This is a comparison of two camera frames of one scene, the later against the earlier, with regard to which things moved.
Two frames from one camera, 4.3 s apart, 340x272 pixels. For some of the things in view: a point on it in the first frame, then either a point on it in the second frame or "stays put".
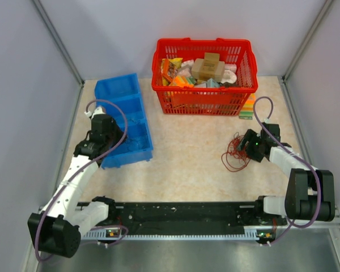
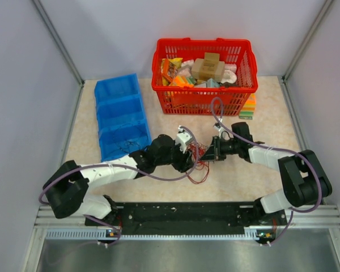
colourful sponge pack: (246, 112) stays put
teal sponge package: (212, 83) stays put
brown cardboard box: (209, 67) stays put
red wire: (234, 160) → (196, 151)
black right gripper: (249, 135) → (214, 152)
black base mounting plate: (192, 217) stays put
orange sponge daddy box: (183, 81) stays put
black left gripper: (122, 136) → (185, 161)
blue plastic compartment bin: (125, 90) stays put
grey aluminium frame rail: (306, 145) stays put
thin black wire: (136, 122) → (131, 141)
